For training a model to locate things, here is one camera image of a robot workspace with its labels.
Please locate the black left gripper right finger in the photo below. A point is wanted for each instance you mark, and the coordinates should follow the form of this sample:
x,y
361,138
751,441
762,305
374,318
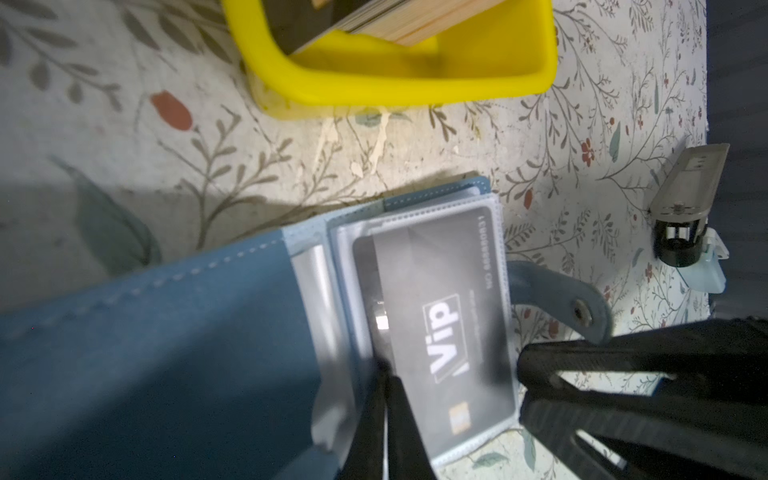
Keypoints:
x,y
407,456

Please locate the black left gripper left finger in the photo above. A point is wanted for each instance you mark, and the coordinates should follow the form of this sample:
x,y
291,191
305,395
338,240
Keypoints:
x,y
366,455

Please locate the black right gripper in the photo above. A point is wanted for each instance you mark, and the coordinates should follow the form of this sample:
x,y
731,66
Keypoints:
x,y
705,419

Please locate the blue leather card holder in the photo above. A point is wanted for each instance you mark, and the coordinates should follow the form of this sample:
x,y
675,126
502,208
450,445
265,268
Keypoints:
x,y
242,363

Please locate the black VIP credit card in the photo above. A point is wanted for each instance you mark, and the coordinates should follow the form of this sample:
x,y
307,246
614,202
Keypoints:
x,y
434,297

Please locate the yellow plastic card tray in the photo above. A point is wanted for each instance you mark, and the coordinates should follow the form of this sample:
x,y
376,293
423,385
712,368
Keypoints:
x,y
507,51

